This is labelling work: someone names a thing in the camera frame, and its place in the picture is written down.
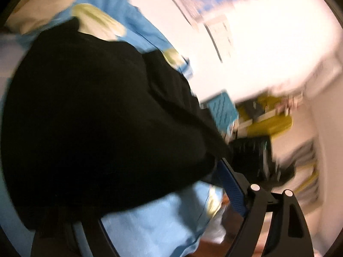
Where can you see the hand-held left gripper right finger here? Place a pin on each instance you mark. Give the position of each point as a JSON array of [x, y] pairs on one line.
[[230, 190]]

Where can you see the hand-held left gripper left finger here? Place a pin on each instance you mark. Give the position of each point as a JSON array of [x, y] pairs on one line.
[[99, 242]]

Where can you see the black coat with brass buttons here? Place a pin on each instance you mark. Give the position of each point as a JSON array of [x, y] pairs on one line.
[[93, 112]]

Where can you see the hanging mustard clothes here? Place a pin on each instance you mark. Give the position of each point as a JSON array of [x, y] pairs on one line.
[[270, 124]]

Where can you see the grey and yellow rack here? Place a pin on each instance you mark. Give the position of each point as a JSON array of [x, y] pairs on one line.
[[305, 171]]

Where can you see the blue floral bedsheet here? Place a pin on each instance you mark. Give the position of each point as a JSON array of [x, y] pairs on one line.
[[150, 219]]

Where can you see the teal perforated basket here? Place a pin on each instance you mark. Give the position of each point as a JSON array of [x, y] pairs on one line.
[[223, 111]]

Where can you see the cream cloth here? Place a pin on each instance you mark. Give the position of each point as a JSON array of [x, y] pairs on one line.
[[45, 2]]

